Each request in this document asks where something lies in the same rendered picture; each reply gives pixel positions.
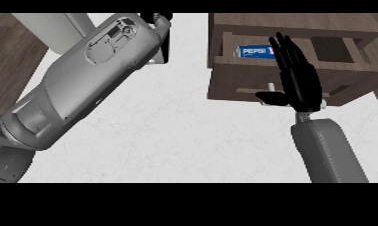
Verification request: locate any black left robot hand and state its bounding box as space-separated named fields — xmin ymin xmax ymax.
xmin=139 ymin=12 xmax=174 ymax=64

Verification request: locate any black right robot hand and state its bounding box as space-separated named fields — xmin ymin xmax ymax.
xmin=254 ymin=31 xmax=325 ymax=113

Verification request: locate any blue can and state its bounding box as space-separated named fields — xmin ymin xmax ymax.
xmin=235 ymin=44 xmax=278 ymax=60

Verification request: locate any brown wooden drawer front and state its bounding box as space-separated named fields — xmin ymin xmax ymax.
xmin=205 ymin=55 xmax=378 ymax=108

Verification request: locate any brown wooden cabinet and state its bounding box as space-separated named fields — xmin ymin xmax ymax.
xmin=205 ymin=12 xmax=378 ymax=68

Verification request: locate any pale grey cylinder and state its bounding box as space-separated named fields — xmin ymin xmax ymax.
xmin=10 ymin=12 xmax=98 ymax=55

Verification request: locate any brown wooden panel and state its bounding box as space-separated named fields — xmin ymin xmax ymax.
xmin=0 ymin=13 xmax=50 ymax=115

